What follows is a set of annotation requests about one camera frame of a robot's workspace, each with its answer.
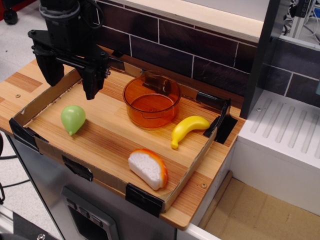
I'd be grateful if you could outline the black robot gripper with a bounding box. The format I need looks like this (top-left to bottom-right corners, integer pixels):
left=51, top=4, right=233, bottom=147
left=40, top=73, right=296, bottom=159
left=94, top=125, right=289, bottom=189
left=28, top=0, right=110, bottom=100

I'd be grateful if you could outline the white orange toy sushi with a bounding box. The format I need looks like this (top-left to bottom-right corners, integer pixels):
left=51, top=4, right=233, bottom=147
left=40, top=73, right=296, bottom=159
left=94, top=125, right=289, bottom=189
left=128, top=148, right=169, bottom=191

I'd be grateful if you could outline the orange transparent plastic pot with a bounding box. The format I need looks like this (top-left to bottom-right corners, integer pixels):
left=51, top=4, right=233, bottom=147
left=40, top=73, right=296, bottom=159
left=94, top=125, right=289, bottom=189
left=122, top=71, right=181, bottom=129

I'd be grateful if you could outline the cardboard fence with black tape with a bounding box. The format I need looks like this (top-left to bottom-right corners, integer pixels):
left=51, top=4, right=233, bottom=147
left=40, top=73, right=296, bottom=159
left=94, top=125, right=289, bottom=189
left=9, top=55, right=244, bottom=219

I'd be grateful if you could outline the green toy pear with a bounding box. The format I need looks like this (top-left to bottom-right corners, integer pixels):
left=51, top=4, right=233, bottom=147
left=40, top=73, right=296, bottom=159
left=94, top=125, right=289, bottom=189
left=60, top=105, right=86, bottom=136

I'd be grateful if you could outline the black caster wheel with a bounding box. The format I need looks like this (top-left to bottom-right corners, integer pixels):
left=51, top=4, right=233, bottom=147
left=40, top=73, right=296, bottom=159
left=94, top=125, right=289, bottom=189
left=3, top=8, right=18, bottom=25

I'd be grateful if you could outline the yellow toy banana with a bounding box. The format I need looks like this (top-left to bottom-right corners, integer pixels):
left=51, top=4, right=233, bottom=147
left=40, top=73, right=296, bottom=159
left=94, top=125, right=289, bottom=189
left=170, top=115, right=211, bottom=150

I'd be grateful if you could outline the silver toy oven front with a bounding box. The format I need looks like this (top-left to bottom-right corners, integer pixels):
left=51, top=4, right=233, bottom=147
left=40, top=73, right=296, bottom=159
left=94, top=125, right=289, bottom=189
left=7, top=136, right=177, bottom=240

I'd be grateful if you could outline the black floor cable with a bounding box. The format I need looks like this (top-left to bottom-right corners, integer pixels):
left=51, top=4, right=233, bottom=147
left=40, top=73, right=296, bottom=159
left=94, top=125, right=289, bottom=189
left=0, top=132, right=31, bottom=206

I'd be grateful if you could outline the dark grey vertical post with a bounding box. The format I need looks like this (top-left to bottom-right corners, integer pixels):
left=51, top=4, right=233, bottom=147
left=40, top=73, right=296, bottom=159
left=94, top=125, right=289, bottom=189
left=240, top=0, right=290, bottom=119

